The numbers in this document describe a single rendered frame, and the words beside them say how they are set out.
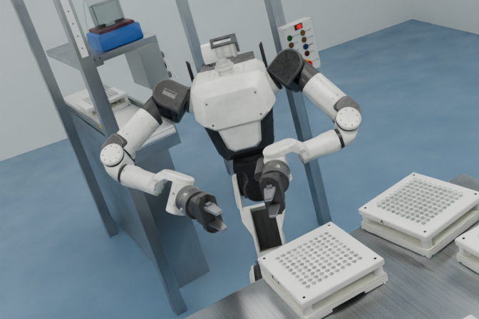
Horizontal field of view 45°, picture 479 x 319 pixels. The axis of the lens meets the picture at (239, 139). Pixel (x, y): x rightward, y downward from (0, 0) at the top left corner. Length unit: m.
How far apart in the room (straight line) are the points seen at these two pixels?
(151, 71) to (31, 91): 3.56
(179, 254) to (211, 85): 1.47
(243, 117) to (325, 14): 4.76
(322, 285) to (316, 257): 0.12
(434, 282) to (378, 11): 5.54
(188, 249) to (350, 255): 1.75
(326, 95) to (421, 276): 0.65
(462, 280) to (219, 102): 0.90
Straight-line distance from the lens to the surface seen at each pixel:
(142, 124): 1.95
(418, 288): 1.54
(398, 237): 1.67
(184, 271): 3.25
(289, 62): 1.92
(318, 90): 1.89
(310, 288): 1.48
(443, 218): 1.64
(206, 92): 1.90
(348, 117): 1.84
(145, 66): 2.68
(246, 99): 1.89
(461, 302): 1.49
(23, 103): 6.20
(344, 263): 1.53
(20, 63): 6.11
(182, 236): 3.15
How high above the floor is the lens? 1.85
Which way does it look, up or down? 23 degrees down
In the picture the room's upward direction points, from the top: 16 degrees counter-clockwise
